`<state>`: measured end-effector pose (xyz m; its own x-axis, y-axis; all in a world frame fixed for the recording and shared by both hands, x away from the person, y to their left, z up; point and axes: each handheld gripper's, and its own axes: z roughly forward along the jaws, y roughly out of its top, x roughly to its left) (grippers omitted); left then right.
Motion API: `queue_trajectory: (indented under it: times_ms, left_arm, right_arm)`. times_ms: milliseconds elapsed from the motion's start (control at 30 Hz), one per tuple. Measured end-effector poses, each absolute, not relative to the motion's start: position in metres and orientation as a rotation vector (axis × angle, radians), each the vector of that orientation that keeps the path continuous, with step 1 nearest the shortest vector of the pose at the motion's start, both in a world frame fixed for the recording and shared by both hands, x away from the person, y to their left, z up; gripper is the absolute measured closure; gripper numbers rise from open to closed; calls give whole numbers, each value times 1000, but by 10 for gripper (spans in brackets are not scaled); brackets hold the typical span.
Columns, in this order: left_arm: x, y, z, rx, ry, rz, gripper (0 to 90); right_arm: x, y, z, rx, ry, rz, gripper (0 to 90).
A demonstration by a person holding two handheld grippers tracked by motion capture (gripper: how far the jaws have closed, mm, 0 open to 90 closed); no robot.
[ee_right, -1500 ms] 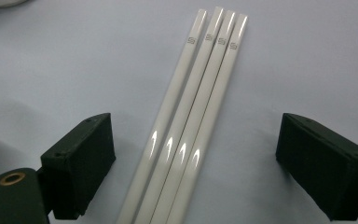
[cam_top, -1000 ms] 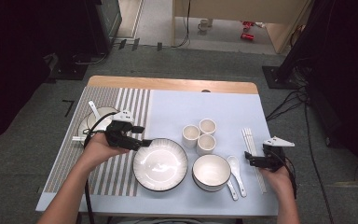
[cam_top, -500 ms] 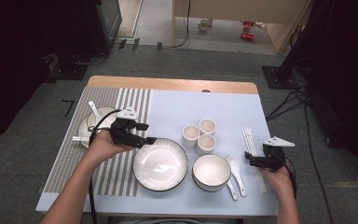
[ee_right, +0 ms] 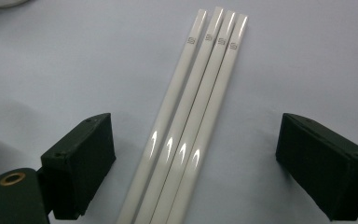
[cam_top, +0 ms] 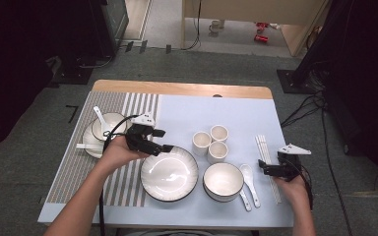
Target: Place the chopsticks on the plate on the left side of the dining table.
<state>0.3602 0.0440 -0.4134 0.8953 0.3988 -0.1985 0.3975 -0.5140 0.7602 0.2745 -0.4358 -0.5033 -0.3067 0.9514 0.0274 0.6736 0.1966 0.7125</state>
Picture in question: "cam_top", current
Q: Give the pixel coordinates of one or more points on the small black floor block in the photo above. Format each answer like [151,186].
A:
[143,46]
[129,46]
[168,49]

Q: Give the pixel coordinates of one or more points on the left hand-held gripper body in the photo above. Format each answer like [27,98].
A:
[138,137]

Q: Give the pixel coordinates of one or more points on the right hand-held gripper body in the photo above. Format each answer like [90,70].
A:
[290,167]

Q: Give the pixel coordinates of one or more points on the single white chopstick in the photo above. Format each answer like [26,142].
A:
[88,149]
[83,145]

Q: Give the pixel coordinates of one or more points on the striped beige placemat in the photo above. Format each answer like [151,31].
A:
[111,101]

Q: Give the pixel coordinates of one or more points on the white bowl dark rim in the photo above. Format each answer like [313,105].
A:
[111,119]
[223,178]

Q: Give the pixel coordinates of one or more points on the white ribbed plate dark rim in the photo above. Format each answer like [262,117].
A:
[169,173]
[90,137]

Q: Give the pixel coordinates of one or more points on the white ceramic spoon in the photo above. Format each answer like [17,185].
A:
[247,173]
[246,203]
[100,118]

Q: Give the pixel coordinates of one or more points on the dark equipment cabinet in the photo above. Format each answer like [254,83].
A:
[114,19]

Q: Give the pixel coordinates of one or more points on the white mug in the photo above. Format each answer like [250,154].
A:
[216,26]

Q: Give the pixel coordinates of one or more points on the black table grommet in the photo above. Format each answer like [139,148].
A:
[217,96]

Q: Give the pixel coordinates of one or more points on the light blue table mat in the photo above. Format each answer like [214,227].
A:
[210,111]

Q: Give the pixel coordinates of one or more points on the row of white chopsticks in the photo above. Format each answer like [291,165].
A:
[263,147]

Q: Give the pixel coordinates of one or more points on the person's right hand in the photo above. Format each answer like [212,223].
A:
[293,190]

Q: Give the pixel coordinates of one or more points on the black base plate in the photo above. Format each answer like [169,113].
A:
[74,76]

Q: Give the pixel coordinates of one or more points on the black curtain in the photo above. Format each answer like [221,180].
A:
[367,82]
[19,65]

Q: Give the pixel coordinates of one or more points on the person's left hand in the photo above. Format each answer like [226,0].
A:
[116,154]

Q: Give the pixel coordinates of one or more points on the wooden table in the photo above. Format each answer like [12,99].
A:
[177,88]

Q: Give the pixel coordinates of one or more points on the black stand base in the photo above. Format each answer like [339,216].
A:
[292,82]

